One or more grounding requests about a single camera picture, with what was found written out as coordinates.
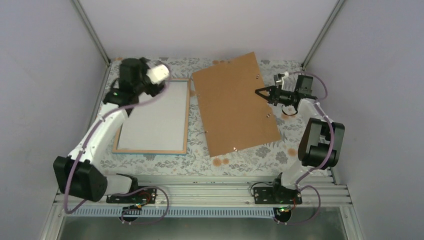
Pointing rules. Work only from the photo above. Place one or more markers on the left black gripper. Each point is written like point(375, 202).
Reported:
point(156, 90)

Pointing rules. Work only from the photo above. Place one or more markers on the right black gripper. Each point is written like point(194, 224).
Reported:
point(275, 96)

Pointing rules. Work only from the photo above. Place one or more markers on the brown backing board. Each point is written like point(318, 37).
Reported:
point(234, 117)

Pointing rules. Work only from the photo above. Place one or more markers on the sunflower photo print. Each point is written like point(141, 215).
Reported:
point(155, 122)

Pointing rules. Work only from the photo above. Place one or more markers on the teal wooden picture frame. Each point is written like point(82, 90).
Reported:
point(152, 150)

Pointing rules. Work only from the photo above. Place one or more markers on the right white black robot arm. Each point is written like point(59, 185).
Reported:
point(321, 142)

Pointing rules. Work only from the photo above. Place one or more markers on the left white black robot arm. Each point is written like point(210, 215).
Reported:
point(78, 174)

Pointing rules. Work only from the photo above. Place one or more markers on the floral patterned table mat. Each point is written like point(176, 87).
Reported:
point(264, 160)

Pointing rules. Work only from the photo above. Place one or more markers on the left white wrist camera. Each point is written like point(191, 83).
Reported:
point(158, 74)

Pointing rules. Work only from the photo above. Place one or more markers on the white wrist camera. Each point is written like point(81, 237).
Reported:
point(284, 80)
point(158, 74)

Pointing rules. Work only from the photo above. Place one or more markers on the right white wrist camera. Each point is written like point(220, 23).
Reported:
point(284, 80)

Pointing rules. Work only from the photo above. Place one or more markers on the right aluminium corner post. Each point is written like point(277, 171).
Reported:
point(323, 32)

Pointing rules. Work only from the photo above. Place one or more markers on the aluminium corner post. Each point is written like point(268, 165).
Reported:
point(323, 32)
point(91, 31)

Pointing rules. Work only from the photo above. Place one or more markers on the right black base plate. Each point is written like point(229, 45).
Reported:
point(267, 195)

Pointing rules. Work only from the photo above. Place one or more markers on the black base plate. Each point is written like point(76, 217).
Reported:
point(143, 197)
point(267, 195)

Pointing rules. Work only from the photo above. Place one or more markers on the left aluminium corner post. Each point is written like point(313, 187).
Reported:
point(91, 31)

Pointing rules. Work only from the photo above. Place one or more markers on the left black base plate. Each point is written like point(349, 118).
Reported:
point(143, 197)

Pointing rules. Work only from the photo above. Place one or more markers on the aluminium rail base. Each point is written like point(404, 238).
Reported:
point(326, 213)

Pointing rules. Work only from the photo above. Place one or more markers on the slotted grey cable duct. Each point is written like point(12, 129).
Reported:
point(175, 212)

